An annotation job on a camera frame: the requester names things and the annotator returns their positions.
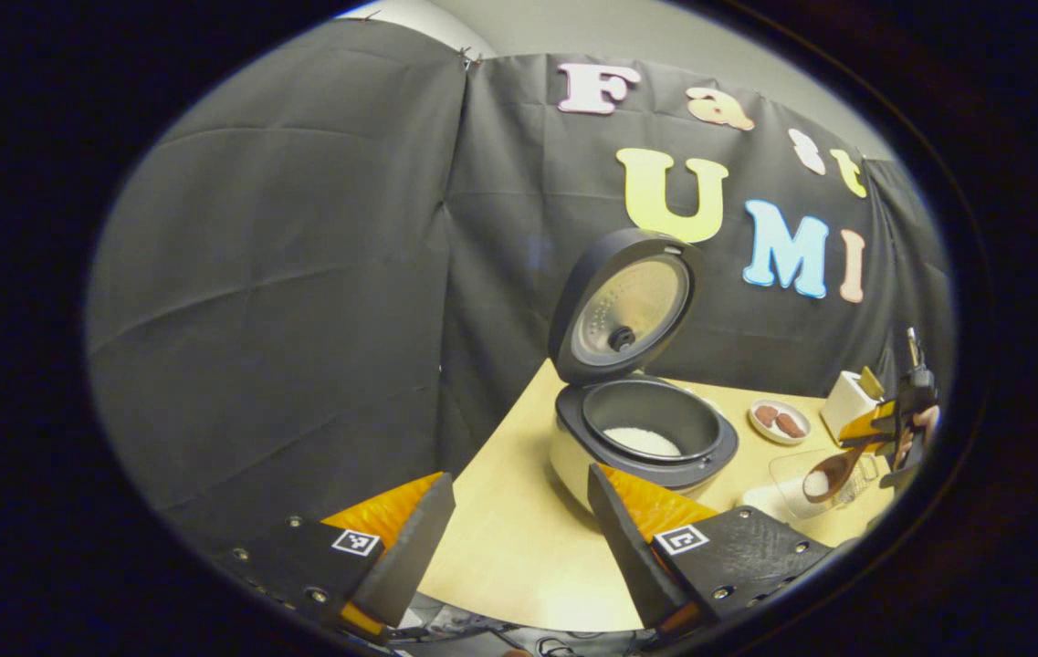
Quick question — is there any black and silver rice cooker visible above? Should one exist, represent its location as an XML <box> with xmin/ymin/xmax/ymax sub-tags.
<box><xmin>548</xmin><ymin>228</ymin><xmax>740</xmax><ymax>516</ymax></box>

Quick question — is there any white round plate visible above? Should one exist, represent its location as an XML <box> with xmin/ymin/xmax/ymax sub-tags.
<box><xmin>748</xmin><ymin>399</ymin><xmax>813</xmax><ymax>446</ymax></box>

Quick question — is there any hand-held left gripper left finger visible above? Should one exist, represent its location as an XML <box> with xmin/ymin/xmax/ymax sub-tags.
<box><xmin>208</xmin><ymin>472</ymin><xmax>457</xmax><ymax>640</ymax></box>

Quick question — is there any black backdrop cloth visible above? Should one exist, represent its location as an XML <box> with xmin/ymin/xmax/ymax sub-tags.
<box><xmin>85</xmin><ymin>18</ymin><xmax>956</xmax><ymax>548</ymax></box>

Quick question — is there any dark brown wooden spoon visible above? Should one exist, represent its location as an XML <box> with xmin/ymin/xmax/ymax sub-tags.
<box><xmin>802</xmin><ymin>443</ymin><xmax>875</xmax><ymax>505</ymax></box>

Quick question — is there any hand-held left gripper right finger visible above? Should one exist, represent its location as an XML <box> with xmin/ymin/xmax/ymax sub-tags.
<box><xmin>586</xmin><ymin>463</ymin><xmax>834</xmax><ymax>640</ymax></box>

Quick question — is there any white toaster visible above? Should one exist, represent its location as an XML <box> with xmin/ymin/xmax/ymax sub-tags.
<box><xmin>820</xmin><ymin>367</ymin><xmax>886</xmax><ymax>443</ymax></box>

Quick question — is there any clear glass bowl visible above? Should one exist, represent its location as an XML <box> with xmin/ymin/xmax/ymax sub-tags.
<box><xmin>742</xmin><ymin>447</ymin><xmax>880</xmax><ymax>523</ymax></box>

